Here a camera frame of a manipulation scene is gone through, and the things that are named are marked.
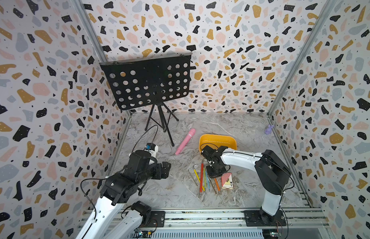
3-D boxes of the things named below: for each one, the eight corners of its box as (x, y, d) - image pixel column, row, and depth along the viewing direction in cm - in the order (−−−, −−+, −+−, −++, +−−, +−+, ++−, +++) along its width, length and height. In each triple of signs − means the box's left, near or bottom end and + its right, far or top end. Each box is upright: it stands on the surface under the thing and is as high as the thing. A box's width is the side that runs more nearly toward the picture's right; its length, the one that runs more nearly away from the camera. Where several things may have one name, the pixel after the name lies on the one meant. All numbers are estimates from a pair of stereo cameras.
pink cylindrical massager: (175, 154, 100) (174, 152, 98) (191, 130, 114) (191, 127, 112) (178, 156, 99) (178, 154, 97) (195, 131, 113) (195, 129, 111)
